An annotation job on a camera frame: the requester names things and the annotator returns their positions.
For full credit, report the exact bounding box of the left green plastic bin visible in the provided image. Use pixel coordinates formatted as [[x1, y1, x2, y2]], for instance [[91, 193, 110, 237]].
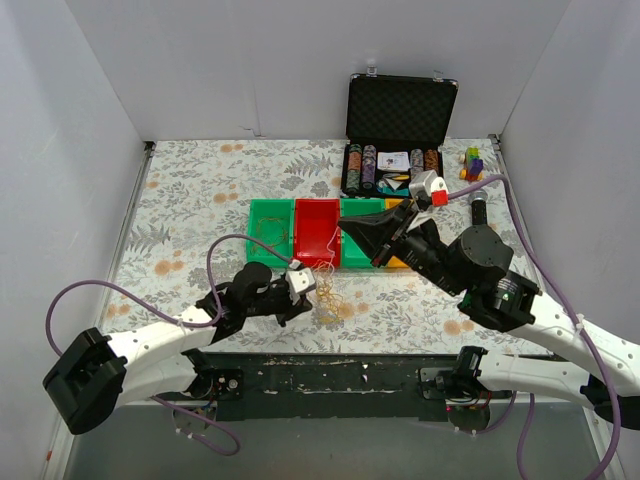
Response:
[[246, 199, 295, 268]]

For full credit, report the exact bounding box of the yellow plastic bin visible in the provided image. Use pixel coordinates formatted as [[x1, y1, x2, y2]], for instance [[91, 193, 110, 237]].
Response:
[[385, 198, 407, 269]]

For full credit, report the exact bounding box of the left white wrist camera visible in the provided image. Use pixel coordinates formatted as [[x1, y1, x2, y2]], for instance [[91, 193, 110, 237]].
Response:
[[285, 259, 317, 303]]

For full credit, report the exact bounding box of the white cable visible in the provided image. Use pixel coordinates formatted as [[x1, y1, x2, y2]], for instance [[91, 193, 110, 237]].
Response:
[[323, 229, 344, 274]]

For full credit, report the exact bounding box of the orange cable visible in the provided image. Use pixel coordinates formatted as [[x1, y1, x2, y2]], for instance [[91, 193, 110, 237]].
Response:
[[253, 215, 290, 251]]

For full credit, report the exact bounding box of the yellow cable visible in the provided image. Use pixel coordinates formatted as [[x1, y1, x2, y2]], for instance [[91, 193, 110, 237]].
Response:
[[312, 262, 346, 326]]

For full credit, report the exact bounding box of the right green plastic bin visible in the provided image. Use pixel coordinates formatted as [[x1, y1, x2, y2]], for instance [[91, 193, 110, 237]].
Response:
[[340, 198, 385, 269]]

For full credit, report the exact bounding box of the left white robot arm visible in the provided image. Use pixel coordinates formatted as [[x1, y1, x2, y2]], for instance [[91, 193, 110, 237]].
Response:
[[43, 261, 316, 435]]

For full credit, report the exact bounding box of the green plastic bin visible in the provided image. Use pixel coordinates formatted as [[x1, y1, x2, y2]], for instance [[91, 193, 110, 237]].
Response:
[[340, 198, 385, 269], [246, 199, 295, 268]]

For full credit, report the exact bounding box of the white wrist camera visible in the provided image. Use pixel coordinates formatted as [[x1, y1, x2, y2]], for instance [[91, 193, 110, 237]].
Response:
[[409, 170, 449, 228], [285, 259, 317, 303]]

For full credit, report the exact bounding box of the colourful toy block car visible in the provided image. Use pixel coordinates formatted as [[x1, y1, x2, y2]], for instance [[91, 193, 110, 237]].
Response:
[[459, 147, 484, 182]]

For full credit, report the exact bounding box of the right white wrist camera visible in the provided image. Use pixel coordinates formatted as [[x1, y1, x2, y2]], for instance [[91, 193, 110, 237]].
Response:
[[409, 170, 449, 228]]

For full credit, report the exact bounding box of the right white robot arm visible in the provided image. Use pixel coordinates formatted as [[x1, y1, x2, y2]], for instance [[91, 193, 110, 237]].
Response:
[[338, 200, 639, 430]]

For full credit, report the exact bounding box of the black poker chip case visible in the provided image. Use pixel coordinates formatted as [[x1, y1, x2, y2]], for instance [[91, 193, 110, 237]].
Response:
[[341, 73, 459, 199]]

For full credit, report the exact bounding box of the red plastic bin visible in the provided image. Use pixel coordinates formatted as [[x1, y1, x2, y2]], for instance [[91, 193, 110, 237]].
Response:
[[294, 199, 341, 267]]

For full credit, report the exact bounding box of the black microphone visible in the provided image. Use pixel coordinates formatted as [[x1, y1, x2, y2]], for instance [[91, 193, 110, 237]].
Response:
[[468, 189, 488, 226]]

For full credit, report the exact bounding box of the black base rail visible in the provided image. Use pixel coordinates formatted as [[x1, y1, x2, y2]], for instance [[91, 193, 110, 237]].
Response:
[[184, 352, 501, 424]]

